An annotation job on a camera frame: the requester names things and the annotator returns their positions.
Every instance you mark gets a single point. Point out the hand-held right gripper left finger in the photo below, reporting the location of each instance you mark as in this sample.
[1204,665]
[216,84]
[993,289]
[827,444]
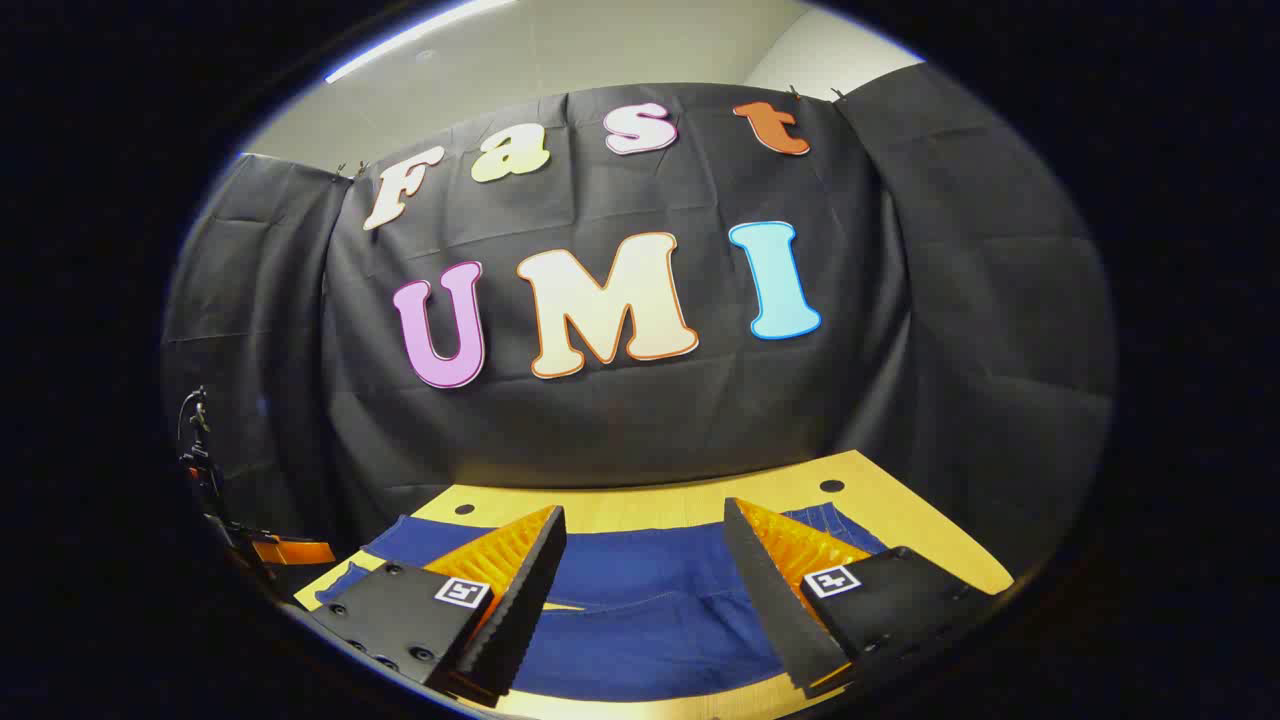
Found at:
[520,600]

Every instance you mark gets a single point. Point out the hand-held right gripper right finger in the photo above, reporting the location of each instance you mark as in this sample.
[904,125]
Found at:
[775,610]

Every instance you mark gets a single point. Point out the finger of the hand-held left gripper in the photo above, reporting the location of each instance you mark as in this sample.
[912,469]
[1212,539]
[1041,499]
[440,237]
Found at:
[295,552]

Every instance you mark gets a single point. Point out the blue denim jeans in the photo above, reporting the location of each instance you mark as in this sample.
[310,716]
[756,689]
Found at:
[640,600]

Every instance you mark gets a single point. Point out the black backdrop cloth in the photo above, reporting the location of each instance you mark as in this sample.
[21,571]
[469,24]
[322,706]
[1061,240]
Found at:
[640,420]

